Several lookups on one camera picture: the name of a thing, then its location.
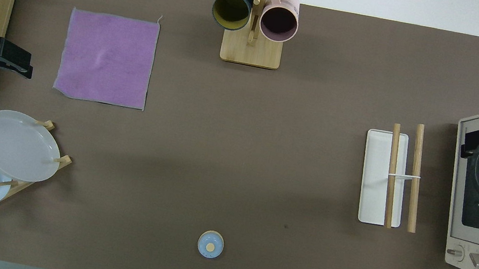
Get purple and grey towel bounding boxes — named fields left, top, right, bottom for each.
left=52, top=6, right=162, bottom=112

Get white towel rack wooden bars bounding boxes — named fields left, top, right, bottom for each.
left=352, top=116, right=433, bottom=234

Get grey plate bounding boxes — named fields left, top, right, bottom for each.
left=0, top=109, right=68, bottom=187

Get brown table mat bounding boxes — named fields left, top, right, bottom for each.
left=0, top=0, right=479, bottom=269

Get pink mug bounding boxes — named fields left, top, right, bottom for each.
left=257, top=0, right=303, bottom=46

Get wooden mug tree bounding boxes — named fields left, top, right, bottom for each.
left=202, top=0, right=307, bottom=74

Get blue service bell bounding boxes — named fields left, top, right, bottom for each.
left=195, top=228, right=227, bottom=261

